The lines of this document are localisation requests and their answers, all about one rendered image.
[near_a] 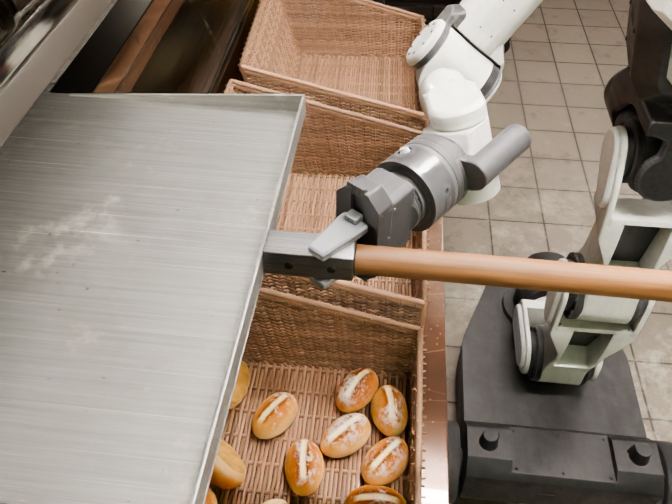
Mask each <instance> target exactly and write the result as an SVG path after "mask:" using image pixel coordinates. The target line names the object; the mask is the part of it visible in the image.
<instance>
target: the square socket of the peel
mask: <svg viewBox="0 0 672 504"><path fill-rule="evenodd" d="M319 235H320V233H308V232H296V231H285V230H273V229H270V230H268V232H267V235H266V239H265V243H264V246H263V250H262V254H263V264H264V271H265V273H269V274H280V275H291V276H302V277H313V278H324V279H335V280H347V281H352V280H353V278H354V275H355V274H354V272H353V268H355V255H356V249H355V246H356V247H357V240H356V241H354V242H353V243H351V244H350V245H348V246H347V247H345V248H344V249H342V250H340V251H339V252H337V253H336V254H334V255H333V256H331V257H330V258H328V259H327V260H325V261H321V260H319V259H318V258H316V257H315V256H313V255H312V254H310V253H309V252H308V246H309V245H310V244H311V243H312V242H313V241H314V240H315V239H316V238H317V237H318V236H319Z"/></svg>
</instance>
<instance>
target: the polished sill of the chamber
mask: <svg viewBox="0 0 672 504"><path fill-rule="evenodd" d="M170 1H171V0H118V1H117V2H116V4H115V5H114V6H113V8H112V9H111V10H110V12H109V13H108V14H107V16H106V17H105V18H104V20H103V21H102V22H101V24H100V25H99V26H98V28H97V29H96V30H95V32H94V33H93V34H92V36H91V37H90V38H89V40H88V41H87V42H86V44H85V45H84V46H83V48H82V49H81V50H80V52H79V53H78V55H77V56H76V57H75V59H74V60H73V61H72V63H71V64H70V65H69V67H68V68H67V69H66V71H65V72H64V73H63V75H62V76H61V77H60V79H59V80H58V81H57V83H56V84H55V85H54V87H53V88H52V89H51V91H50V92H51V93H65V94H70V93H114V92H115V90H116V89H117V87H118V85H119V84H120V82H121V81H122V79H123V77H124V76H125V74H126V73H127V71H128V69H129V68H130V66H131V64H132V63H133V61H134V60H135V58H136V56H137V55H138V53H139V51H140V50H141V48H142V47H143V45H144V43H145V42H146V40H147V39H148V37H149V35H150V34H151V32H152V30H153V29H154V27H155V26H156V24H157V22H158V21H159V19H160V17H161V16H162V14H163V13H164V11H165V9H166V8H167V6H168V5H169V3H170Z"/></svg>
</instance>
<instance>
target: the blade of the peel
mask: <svg viewBox="0 0 672 504"><path fill-rule="evenodd" d="M305 114H306V104H305V94H166V93H70V94H65V93H51V92H42V93H41V95H40V96H39V97H38V99H37V100H36V101H35V103H34V104H33V105H32V107H31V108H30V109H29V111H28V112H27V113H26V114H25V116H24V117H23V118H22V120H21V121H20V122H19V124H18V125H17V126H16V128H15V129H14V130H13V132H12V133H11V134H10V136H9V137H8V138H7V140H6V141H5V142H4V143H3V145H2V146H1V147H0V504H204V503H205V499H206V496H207V492H208V488H209V484H210V480H211V476H212V472H213V469H214V465H215V461H216V457H217V453H218V449H219V446H220V442H221V438H222V434H223V430H224V426H225V422H226V419H227V415H228V411H229V407H230V403H231V399H232V395H233V392H234V388H235V384H236V380H237V376H238V372H239V368H240V365H241V361H242V357H243V353H244V349H245V345H246V341H247V338H248V334H249V330H250V326H251V322H252V318H253V315H254V311H255V307H256V303H257V299H258V295H259V291H260V288H261V284H262V280H263V276H264V272H265V271H264V264H263V254H262V250H263V246H264V243H265V239H266V235H267V232H268V230H270V229H273V230H276V226H277V222H278V218H279V214H280V210H281V207H282V203H283V199H284V195H285V191H286V187H287V184H288V180H289V176H290V172H291V168H292V164H293V160H294V157H295V153H296V149H297V145H298V141H299V137H300V133H301V130H302V126H303V122H304V118H305Z"/></svg>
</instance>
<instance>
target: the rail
mask: <svg viewBox="0 0 672 504"><path fill-rule="evenodd" d="M75 1H76V0H29V1H28V2H27V3H26V4H25V5H24V6H23V7H22V8H21V9H20V10H19V11H18V12H17V13H16V14H15V16H14V17H13V18H12V19H11V20H10V21H9V22H8V23H7V24H6V25H5V26H4V27H3V28H2V29H1V30H0V89H1V88H2V87H3V86H4V85H5V83H6V82H7V81H8V80H9V79H10V77H11V76H12V75H13V74H14V73H15V72H16V70H17V69H18V68H19V67H20V66H21V64H22V63H23V62H24V61H25V60H26V59H27V57H28V56H29V55H30V54H31V53H32V51H33V50H34V49H35V48H36V47H37V46H38V44H39V43H40V42H41V41H42V40H43V39H44V37H45V36H46V35H47V34H48V33H49V31H50V30H51V29H52V28H53V27H54V26H55V24H56V23H57V22H58V21H59V20H60V18H61V17H62V16H63V15H64V14H65V13H66V11H67V10H68V9H69V8H70V7H71V5H72V4H73V3H74V2H75Z"/></svg>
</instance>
